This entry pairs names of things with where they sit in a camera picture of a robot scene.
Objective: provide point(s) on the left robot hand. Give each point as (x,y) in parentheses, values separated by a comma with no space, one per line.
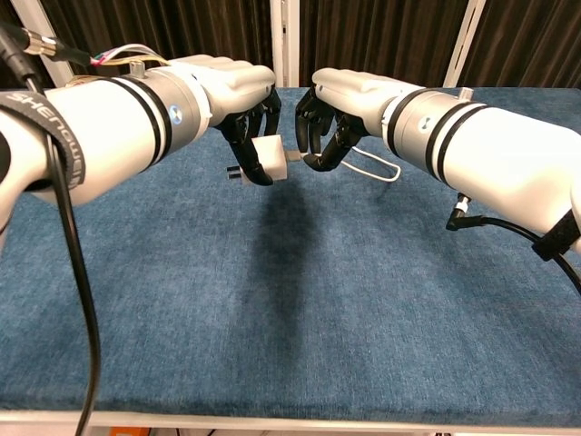
(236,86)

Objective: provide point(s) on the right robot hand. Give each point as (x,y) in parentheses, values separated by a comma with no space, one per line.
(349,95)

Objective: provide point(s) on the white charger adapter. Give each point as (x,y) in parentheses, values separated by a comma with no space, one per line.
(274,156)

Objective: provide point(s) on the black pleated curtain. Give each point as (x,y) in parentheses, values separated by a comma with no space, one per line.
(363,32)

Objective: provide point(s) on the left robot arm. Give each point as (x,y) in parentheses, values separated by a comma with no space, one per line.
(118,131)

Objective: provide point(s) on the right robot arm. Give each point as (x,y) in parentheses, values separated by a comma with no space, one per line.
(499,145)

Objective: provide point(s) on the blue felt table mat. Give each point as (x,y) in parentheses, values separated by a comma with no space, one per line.
(318,318)

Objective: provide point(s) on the white metal frame post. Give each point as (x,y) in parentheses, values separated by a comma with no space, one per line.
(458,59)
(38,22)
(285,41)

